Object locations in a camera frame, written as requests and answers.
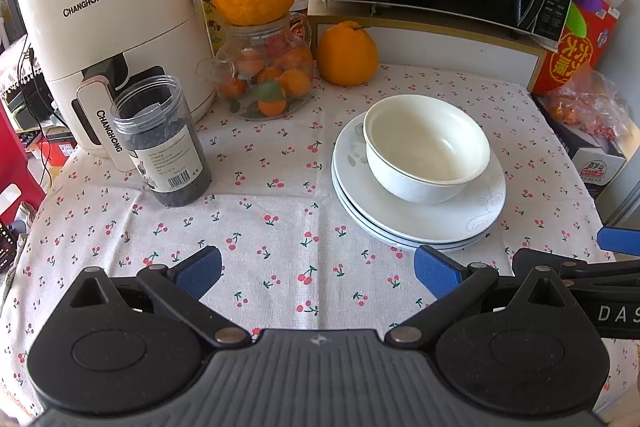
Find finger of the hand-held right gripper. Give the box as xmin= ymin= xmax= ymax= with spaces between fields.
xmin=511 ymin=247 xmax=609 ymax=281
xmin=596 ymin=226 xmax=640 ymax=259

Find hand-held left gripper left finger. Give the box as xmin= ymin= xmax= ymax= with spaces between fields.
xmin=62 ymin=245 xmax=253 ymax=349

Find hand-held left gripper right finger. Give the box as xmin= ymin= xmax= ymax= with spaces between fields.
xmin=384 ymin=244 xmax=574 ymax=349

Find cream bowl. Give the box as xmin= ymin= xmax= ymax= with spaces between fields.
xmin=363 ymin=94 xmax=491 ymax=185

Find black and white cardboard box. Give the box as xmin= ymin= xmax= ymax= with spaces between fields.
xmin=532 ymin=94 xmax=628 ymax=200

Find cherry print tablecloth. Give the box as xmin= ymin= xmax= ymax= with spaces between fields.
xmin=0 ymin=62 xmax=640 ymax=418

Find dark filled plastic jar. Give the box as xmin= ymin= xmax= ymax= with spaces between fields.
xmin=111 ymin=75 xmax=213 ymax=208

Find plastic bag of oranges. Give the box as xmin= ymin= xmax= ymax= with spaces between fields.
xmin=542 ymin=67 xmax=633 ymax=142

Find red printed package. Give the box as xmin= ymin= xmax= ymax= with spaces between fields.
xmin=530 ymin=0 xmax=618 ymax=95

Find red cabinet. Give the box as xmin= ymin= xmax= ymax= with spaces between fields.
xmin=0 ymin=107 xmax=47 ymax=228

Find pile of small mandarins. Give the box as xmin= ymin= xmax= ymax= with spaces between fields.
xmin=219 ymin=34 xmax=313 ymax=118

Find wooden microwave stand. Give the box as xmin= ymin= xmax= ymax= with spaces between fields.
xmin=307 ymin=2 xmax=548 ymax=92

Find glass jar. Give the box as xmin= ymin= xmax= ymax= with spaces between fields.
xmin=196 ymin=14 xmax=315 ymax=122

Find yellow printed box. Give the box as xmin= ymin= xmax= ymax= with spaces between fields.
xmin=202 ymin=0 xmax=231 ymax=58

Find white air fryer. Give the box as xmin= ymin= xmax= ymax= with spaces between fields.
xmin=16 ymin=0 xmax=218 ymax=172

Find red label paper cup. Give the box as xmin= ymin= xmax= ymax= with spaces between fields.
xmin=289 ymin=9 xmax=313 ymax=50

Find black cable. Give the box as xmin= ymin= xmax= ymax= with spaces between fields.
xmin=17 ymin=49 xmax=56 ymax=188

